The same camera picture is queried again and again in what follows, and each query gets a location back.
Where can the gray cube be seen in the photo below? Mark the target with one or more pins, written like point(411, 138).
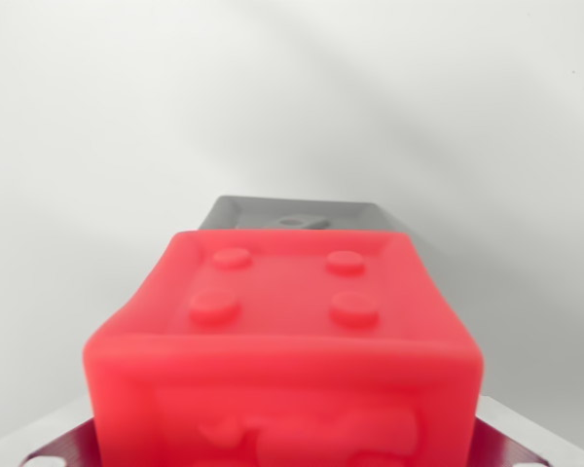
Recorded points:
point(350, 214)

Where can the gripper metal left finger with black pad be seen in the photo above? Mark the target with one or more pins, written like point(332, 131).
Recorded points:
point(53, 438)

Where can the red cube with raised dots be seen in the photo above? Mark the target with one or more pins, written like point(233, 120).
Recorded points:
point(282, 350)

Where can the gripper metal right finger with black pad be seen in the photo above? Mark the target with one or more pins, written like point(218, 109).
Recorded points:
point(516, 440)

